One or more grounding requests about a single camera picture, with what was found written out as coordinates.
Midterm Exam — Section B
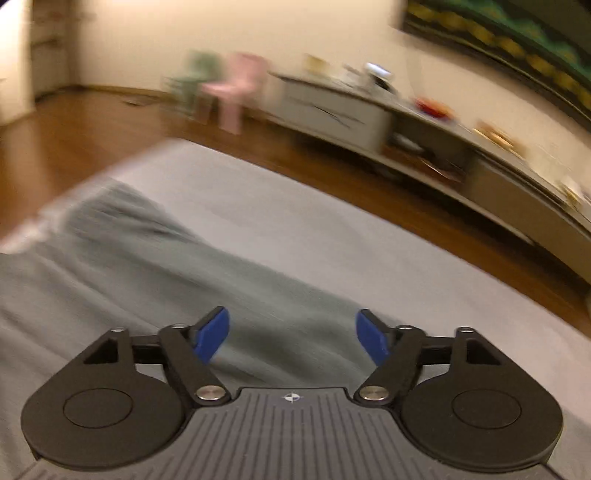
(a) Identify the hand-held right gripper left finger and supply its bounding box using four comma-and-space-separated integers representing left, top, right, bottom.
76, 306, 233, 409

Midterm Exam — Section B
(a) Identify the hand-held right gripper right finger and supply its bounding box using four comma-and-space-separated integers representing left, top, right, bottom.
353, 308, 509, 409

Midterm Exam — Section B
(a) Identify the grey knitted garment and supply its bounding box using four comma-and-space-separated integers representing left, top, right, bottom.
0, 180, 402, 416

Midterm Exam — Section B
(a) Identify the long low sideboard cabinet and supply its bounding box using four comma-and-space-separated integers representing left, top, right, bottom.
268, 69, 591, 273

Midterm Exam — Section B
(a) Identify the red fruit plate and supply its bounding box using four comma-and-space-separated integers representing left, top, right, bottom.
413, 96, 457, 120

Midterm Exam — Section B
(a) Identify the gold ornament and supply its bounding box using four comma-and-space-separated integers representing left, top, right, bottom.
475, 121, 519, 149

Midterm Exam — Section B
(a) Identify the pink plastic chair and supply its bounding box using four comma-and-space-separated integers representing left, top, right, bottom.
201, 52, 269, 136

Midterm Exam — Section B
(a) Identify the gold gift box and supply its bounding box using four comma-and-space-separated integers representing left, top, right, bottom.
560, 176, 588, 205

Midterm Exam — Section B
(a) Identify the green plastic chair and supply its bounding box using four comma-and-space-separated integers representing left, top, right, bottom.
161, 50, 218, 121

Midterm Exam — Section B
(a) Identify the spare hand-held gripper device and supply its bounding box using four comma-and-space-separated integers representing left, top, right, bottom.
361, 62, 397, 92

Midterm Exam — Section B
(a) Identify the dark framed wall painting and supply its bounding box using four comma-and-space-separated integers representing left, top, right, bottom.
399, 0, 591, 127

